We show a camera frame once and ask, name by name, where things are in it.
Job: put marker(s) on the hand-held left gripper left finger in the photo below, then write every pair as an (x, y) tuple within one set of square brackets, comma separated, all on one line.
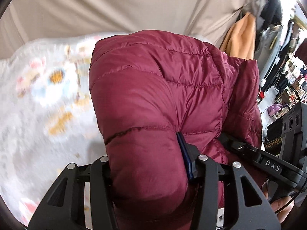
[(79, 196)]

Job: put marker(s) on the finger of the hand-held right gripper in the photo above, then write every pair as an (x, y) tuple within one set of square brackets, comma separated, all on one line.
[(237, 147)]

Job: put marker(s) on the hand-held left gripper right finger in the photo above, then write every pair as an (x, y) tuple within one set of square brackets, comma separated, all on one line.
[(186, 159)]

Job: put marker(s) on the maroon puffer jacket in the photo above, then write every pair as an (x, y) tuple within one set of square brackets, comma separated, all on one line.
[(156, 100)]

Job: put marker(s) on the dark hanging clothes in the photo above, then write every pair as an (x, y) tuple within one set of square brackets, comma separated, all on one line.
[(275, 21)]

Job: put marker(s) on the person's right hand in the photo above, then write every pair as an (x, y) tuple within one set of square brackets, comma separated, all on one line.
[(281, 207)]

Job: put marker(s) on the leopard print cloth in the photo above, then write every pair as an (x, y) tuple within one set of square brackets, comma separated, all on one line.
[(273, 144)]

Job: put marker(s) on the purple bag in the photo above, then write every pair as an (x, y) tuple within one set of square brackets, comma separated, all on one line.
[(274, 109)]

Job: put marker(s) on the cluttered shelf of goods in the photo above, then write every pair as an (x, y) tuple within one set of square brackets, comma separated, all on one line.
[(292, 79)]

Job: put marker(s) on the white printed blanket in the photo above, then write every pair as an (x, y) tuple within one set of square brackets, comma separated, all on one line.
[(43, 124)]

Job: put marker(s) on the orange hanging garment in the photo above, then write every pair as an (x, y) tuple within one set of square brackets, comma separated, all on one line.
[(241, 37)]

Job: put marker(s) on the beige curtain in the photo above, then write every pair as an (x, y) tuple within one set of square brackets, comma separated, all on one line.
[(108, 7)]

